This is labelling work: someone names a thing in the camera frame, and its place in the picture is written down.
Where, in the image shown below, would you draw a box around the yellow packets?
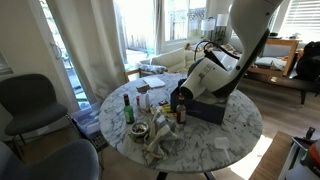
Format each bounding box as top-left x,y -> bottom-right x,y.
160,103 -> 178,119

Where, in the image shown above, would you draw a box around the dark low bench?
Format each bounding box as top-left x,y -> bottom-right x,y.
239,69 -> 320,106

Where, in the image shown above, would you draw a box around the wooden chair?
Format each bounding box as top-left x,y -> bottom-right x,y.
123,68 -> 144,83

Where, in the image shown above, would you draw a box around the small bowl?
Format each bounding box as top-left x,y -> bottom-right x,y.
129,120 -> 150,144

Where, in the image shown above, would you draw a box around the narrow white curtain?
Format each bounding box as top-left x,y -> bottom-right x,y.
153,0 -> 167,54

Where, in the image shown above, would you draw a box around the brown sauce bottle red cap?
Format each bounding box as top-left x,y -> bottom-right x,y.
176,92 -> 187,125

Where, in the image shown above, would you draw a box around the clear storage bin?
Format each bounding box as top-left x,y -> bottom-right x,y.
70,101 -> 109,153

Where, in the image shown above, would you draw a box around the grey patterned blanket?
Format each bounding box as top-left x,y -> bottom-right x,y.
139,63 -> 168,75

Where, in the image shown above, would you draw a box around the wooden bench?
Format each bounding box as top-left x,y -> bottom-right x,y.
249,130 -> 295,180

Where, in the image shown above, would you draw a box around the wooden daybed frame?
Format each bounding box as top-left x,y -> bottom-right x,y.
246,37 -> 301,81

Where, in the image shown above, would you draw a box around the dark grey chair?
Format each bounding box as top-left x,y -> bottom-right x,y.
0,73 -> 70,163

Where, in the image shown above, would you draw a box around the striped dish towel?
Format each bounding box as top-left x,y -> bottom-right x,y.
143,111 -> 179,166

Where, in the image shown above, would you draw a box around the beige sofa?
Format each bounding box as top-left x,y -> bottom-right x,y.
139,42 -> 214,75

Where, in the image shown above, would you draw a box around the blue cardboard box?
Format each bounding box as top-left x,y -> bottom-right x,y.
170,78 -> 228,126

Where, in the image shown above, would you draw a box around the small white bottle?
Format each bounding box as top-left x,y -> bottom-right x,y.
139,90 -> 151,111

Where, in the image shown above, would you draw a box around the small brown box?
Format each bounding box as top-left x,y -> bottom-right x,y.
135,83 -> 152,94

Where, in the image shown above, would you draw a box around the black backpack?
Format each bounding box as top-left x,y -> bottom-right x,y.
295,40 -> 320,82

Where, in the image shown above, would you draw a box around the white table lamp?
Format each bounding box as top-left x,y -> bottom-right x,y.
215,13 -> 230,28
200,17 -> 217,42

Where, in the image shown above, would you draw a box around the green glass bottle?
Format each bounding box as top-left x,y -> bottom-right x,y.
123,93 -> 135,125

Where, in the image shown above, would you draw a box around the white paper sheet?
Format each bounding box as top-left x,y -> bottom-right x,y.
143,77 -> 167,89

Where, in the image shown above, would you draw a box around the light grey chair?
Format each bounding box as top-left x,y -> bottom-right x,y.
0,138 -> 100,180

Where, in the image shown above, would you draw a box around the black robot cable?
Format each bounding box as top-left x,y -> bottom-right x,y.
193,39 -> 241,63

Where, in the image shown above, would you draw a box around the wide white window blinds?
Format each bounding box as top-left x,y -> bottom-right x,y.
278,0 -> 320,43

